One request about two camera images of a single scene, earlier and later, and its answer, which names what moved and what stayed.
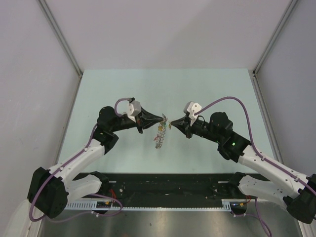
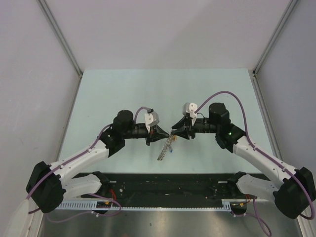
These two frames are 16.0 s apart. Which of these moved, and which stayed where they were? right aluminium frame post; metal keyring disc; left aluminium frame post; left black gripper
Moved: metal keyring disc; left black gripper
Stayed: left aluminium frame post; right aluminium frame post
